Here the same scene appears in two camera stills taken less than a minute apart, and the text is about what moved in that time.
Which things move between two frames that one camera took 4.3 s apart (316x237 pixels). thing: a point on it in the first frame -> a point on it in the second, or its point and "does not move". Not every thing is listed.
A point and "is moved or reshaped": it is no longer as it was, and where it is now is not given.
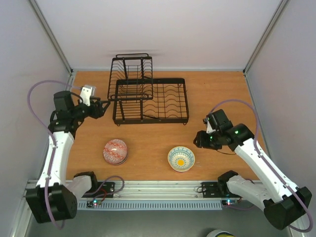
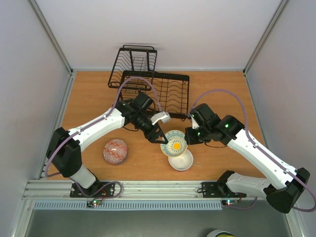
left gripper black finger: (101, 102) -> (153, 136)
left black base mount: (100, 189) does not move
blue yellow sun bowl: (181, 159) -> (177, 145)
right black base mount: (211, 190) does not move
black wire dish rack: (138, 98) is moved or reshaped
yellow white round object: (219, 233) does not move
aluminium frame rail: (152, 191) does not move
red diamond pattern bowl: (115, 152) does not move
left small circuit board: (91, 204) does not move
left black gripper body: (97, 111) -> (138, 124)
